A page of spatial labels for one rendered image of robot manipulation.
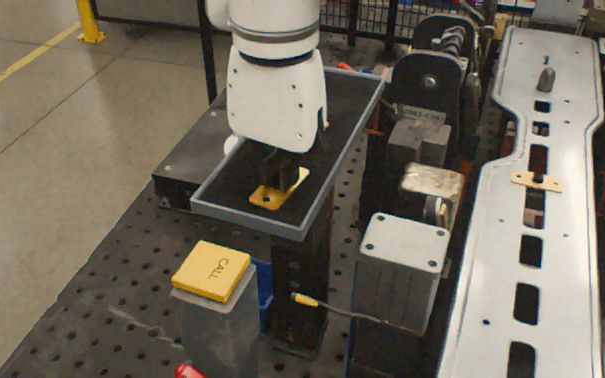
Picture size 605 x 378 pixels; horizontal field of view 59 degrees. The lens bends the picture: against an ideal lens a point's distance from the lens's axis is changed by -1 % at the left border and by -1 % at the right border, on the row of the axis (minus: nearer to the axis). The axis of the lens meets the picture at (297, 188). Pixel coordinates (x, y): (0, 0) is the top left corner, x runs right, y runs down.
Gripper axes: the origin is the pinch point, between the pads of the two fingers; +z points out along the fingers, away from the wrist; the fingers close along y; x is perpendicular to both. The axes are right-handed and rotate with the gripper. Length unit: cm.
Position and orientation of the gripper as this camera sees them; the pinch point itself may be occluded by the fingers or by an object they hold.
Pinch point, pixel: (279, 169)
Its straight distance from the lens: 63.3
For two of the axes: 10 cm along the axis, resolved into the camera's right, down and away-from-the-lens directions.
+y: 8.8, 3.1, -3.7
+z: 0.0, 7.7, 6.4
